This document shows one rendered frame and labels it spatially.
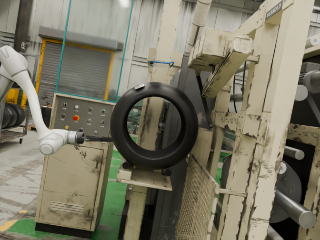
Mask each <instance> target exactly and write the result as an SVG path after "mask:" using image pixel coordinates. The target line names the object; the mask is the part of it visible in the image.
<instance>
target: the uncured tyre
mask: <svg viewBox="0 0 320 240"><path fill-rule="evenodd" d="M142 84H144V86H143V87H140V88H138V89H135V87H137V86H139V85H142ZM142 84H139V85H137V86H135V87H133V88H131V89H130V90H128V91H127V92H125V93H124V94H123V95H122V96H121V98H120V99H119V100H118V102H117V103H116V105H115V107H114V109H113V112H112V115H111V119H110V120H111V122H110V133H111V137H112V140H113V143H114V145H115V147H116V149H117V150H118V152H119V153H120V154H121V156H122V157H123V158H124V159H126V160H127V161H128V162H130V163H131V164H133V165H135V166H137V167H139V168H143V169H147V170H162V169H166V168H169V167H172V166H174V165H176V164H177V163H179V162H181V161H182V160H183V159H184V158H185V157H186V156H187V155H188V154H189V153H190V151H191V150H192V148H193V146H194V144H195V142H196V139H197V136H198V131H199V121H198V116H197V113H196V110H195V107H194V105H193V104H192V102H191V101H190V99H189V98H188V97H187V96H186V94H184V93H183V92H182V91H181V90H179V89H178V88H176V87H174V86H172V85H169V84H167V83H163V82H146V83H142ZM148 97H161V98H164V99H166V100H168V101H170V102H171V103H172V104H173V105H174V106H175V107H176V108H177V110H178V112H179V114H180V118H181V129H180V133H179V135H178V137H177V139H176V140H175V141H174V142H173V143H172V144H171V145H170V146H168V147H166V148H164V149H162V150H147V149H144V148H142V147H140V146H139V145H137V144H136V143H135V142H134V141H133V140H132V138H131V137H130V134H129V132H128V127H127V120H128V115H129V113H130V111H131V109H132V108H133V106H134V105H135V104H136V103H137V102H139V101H140V100H142V99H144V98H148Z"/></svg>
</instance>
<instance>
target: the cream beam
mask: <svg viewBox="0 0 320 240"><path fill-rule="evenodd" d="M234 36H241V37H246V38H250V35H245V34H240V33H235V32H230V31H225V30H219V29H213V28H208V27H207V28H206V29H205V31H204V32H203V33H202V35H201V36H200V38H199V39H198V40H197V42H196V43H195V45H194V46H193V47H192V49H191V50H190V57H189V63H188V68H190V69H195V68H197V69H202V71H207V72H212V68H213V67H211V66H208V65H209V64H213V65H216V64H217V63H219V62H221V61H222V60H223V59H225V56H226V53H227V49H228V44H230V42H231V41H232V39H233V37H234ZM203 37H204V38H203ZM202 38H203V43H202V48H201V51H200V52H199V49H200V42H201V39H202Z"/></svg>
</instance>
